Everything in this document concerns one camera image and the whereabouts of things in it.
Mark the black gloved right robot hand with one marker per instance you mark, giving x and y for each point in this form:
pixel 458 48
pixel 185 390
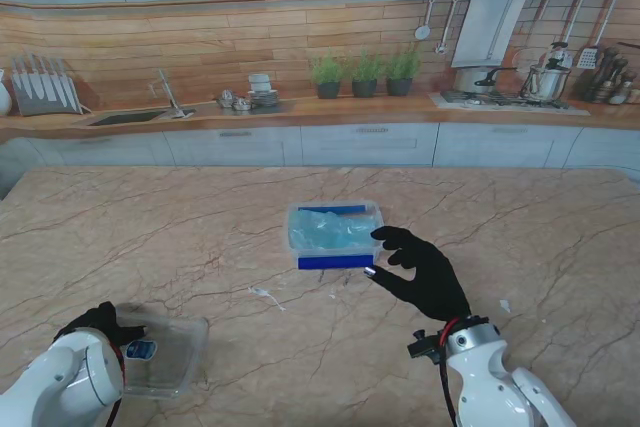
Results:
pixel 435 287

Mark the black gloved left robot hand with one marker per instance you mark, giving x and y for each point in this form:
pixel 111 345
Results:
pixel 107 322

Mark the clear plastic crate lid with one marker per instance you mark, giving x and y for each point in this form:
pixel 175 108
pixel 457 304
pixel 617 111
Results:
pixel 170 357

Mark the clear plastic crate blue strips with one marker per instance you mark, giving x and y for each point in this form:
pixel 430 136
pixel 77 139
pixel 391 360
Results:
pixel 332 263

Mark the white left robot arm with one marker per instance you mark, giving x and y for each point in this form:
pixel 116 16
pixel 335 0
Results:
pixel 55 387

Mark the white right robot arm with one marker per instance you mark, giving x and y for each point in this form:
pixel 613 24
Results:
pixel 490 387

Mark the small white plastic scrap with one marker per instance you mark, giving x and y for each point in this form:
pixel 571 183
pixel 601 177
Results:
pixel 505 305
pixel 260 291

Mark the white lower kitchen cabinets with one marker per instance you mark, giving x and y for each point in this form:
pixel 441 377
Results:
pixel 370 144

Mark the hanging steel utensil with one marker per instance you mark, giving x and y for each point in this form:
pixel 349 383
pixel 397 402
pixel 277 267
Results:
pixel 440 47

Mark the white jug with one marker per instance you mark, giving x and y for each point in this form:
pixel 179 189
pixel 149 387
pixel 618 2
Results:
pixel 4 97

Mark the small silver bowls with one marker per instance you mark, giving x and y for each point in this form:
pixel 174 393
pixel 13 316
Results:
pixel 235 101

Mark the hanging steel grater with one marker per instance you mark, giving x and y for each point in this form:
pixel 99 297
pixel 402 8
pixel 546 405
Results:
pixel 588 58

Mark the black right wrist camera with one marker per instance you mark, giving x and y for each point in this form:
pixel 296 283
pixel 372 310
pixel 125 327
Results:
pixel 425 347

